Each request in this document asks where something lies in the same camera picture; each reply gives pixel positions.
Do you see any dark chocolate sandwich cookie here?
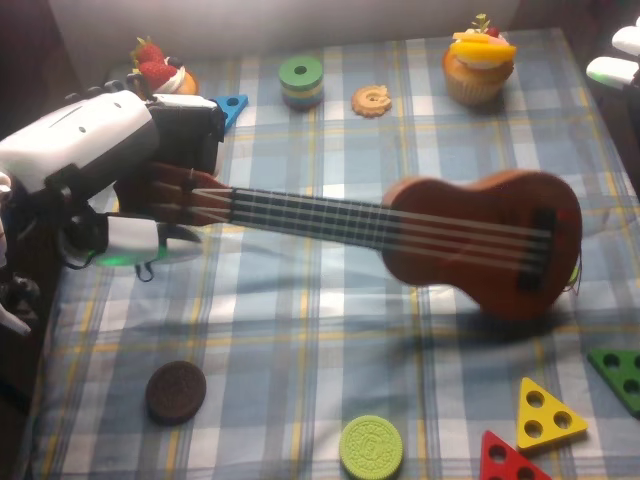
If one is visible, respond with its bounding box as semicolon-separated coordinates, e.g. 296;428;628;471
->
144;360;208;426

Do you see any green sandwich cookie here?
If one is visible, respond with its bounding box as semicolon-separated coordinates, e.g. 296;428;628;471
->
339;414;404;480

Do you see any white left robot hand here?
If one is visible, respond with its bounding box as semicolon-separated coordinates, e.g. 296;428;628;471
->
0;82;226;271

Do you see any strawberry toy cupcake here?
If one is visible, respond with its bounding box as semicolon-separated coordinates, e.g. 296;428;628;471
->
128;35;200;96

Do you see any white board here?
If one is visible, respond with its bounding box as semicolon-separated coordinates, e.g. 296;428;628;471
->
47;0;516;69

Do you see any yellow fruit toy cupcake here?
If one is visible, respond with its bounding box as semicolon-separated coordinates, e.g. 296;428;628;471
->
441;13;518;105

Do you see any red triangle block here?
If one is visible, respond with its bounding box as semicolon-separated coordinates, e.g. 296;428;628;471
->
478;429;551;480

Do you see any green triangle block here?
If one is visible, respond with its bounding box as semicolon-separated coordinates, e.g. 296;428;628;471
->
586;348;640;420

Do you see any round butter cookie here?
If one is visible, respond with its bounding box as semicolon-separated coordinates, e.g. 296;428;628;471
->
350;84;393;120

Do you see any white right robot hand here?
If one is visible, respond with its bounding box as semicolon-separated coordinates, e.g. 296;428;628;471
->
585;24;640;91

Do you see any blue plaid tablecloth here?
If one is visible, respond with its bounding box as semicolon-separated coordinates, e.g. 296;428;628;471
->
19;27;640;480

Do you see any blue triangle block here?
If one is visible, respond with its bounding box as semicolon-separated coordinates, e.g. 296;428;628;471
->
209;93;250;134

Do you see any yellow triangle block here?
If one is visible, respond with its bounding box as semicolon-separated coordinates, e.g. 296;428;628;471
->
515;376;590;454

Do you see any orange toy ukulele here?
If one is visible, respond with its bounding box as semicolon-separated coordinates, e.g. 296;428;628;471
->
117;162;584;321

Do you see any coloured ring stack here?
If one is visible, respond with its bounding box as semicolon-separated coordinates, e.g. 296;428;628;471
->
278;54;325;112

